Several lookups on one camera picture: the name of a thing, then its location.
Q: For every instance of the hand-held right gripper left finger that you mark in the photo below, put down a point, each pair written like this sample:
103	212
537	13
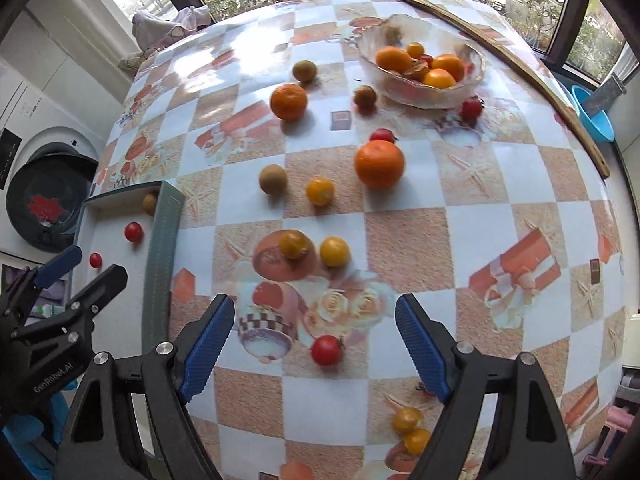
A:
207	345

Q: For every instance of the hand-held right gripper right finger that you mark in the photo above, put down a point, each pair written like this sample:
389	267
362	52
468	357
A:
420	345

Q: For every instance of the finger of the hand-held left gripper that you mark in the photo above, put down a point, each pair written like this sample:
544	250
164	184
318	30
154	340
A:
102	285
57	266

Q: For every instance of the red cherry tomato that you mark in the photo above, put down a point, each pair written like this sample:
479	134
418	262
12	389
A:
426	58
133	232
95	260
327	350
382	135
471	108

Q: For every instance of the person's left hand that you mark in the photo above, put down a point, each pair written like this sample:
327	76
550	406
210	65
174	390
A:
25	440

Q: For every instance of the white tray with green rim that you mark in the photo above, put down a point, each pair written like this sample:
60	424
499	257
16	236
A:
110	240

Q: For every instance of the white washing machine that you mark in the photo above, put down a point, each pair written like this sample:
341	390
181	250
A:
50	195

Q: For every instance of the checkered printed tablecloth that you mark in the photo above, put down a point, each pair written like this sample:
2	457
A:
480	230

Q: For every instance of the large orange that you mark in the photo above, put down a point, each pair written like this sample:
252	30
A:
379	164

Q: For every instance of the pink plastic rack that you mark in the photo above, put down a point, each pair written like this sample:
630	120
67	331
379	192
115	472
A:
617	435

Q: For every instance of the small orange tangerine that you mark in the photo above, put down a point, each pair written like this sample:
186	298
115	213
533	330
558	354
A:
450	65
439	80
394	58
289	101

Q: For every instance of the clear glass bowl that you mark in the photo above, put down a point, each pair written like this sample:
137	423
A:
465	90

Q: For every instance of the pile of pale cloth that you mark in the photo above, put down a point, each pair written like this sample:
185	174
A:
170	25

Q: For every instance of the blue plastic basin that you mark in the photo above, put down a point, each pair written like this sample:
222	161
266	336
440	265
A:
595	122

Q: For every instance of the curved wooden strip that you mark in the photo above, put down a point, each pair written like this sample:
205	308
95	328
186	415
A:
500	50

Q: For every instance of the grey flat board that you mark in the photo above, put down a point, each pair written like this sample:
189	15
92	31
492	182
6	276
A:
605	94

